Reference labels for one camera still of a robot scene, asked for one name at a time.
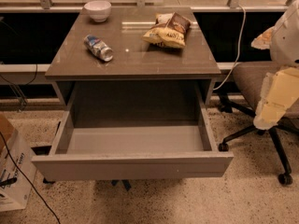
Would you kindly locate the white bowl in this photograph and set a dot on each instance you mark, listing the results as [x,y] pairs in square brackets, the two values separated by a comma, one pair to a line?
[98,10]

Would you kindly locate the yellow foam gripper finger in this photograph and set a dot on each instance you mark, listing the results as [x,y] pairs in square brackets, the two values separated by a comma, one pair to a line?
[279,92]

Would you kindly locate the white cardboard box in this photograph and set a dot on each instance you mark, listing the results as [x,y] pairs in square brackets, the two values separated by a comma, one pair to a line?
[15,162]

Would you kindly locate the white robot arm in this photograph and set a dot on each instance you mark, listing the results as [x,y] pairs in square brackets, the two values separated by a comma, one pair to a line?
[282,39]

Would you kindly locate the grey drawer cabinet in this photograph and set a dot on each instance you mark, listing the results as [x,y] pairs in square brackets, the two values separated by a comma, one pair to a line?
[134,58]

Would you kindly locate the yellow brown chip bag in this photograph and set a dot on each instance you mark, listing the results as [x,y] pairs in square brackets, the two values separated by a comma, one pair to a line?
[169,31]

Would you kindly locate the grey office chair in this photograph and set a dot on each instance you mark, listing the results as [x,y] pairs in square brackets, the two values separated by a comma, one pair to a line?
[248,78]

